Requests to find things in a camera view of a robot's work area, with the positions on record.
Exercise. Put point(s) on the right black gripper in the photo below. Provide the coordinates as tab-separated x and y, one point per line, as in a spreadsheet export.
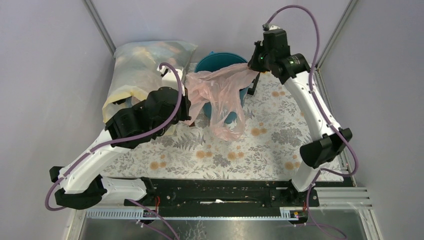
252	64

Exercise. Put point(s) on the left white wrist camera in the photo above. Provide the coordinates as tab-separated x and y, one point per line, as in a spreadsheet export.
168	78

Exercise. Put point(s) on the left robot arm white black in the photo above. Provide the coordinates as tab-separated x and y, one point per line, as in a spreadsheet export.
80	185

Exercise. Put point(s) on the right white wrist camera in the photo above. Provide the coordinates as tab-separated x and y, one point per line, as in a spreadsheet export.
269	27

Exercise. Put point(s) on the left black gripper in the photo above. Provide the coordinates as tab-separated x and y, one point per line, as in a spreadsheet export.
187	104

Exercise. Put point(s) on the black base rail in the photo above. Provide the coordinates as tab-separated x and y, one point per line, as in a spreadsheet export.
189	197

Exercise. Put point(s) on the floral patterned table mat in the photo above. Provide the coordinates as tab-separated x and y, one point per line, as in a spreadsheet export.
269	149

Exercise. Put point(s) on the pink plastic trash bag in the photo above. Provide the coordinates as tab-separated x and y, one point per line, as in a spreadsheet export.
221	89

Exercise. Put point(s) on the grey slotted cable duct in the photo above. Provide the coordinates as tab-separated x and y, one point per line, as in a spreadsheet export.
142	214

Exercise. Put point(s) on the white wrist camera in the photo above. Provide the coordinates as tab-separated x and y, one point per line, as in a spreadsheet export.
269	27
168	78

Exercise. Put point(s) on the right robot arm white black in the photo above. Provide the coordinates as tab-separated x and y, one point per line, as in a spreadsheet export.
328	137

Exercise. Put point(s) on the large translucent bag of bags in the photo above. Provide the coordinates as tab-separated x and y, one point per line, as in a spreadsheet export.
135	75

